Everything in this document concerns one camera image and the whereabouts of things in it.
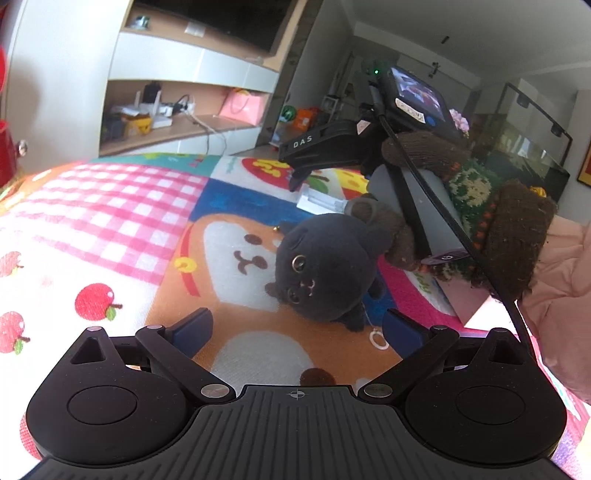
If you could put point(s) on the black wall television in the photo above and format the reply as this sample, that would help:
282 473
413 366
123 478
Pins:
259 23

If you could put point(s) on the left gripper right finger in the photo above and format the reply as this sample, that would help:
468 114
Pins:
423 351

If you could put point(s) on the black plush cat toy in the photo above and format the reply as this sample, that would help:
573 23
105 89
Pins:
326 264

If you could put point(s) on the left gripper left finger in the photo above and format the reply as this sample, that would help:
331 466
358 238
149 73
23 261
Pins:
170 352

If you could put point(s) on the colourful cartoon play mat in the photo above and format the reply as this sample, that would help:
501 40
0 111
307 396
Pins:
93 251

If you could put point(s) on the pink cardboard box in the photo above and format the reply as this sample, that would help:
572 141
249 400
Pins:
475 308

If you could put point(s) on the orange paper bag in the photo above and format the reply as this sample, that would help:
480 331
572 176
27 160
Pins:
305 118

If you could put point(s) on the white wooden tv cabinet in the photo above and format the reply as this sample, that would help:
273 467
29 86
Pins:
69 62

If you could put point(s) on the brown knitted gloved hand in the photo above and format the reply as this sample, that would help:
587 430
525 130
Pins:
506 221

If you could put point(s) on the pink gift bag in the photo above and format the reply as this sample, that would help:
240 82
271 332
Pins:
244 106

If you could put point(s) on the glass fish tank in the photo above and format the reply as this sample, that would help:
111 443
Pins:
514 133

